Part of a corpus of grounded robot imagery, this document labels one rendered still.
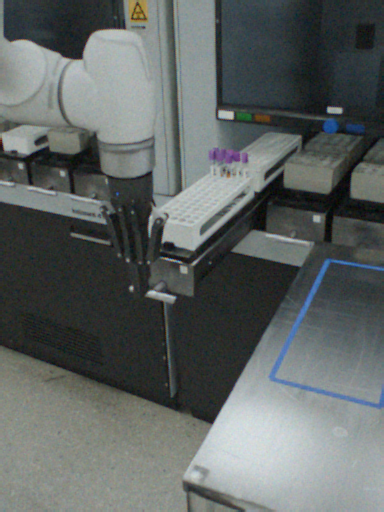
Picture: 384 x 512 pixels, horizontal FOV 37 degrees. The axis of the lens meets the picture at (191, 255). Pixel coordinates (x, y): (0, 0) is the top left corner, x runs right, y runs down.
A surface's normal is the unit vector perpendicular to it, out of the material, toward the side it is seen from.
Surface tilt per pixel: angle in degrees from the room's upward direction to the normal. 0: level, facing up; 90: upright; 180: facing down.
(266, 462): 0
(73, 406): 0
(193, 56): 90
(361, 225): 90
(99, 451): 0
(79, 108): 98
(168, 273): 90
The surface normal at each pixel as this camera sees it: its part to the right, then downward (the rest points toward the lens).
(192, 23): -0.48, 0.44
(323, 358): -0.04, -0.88
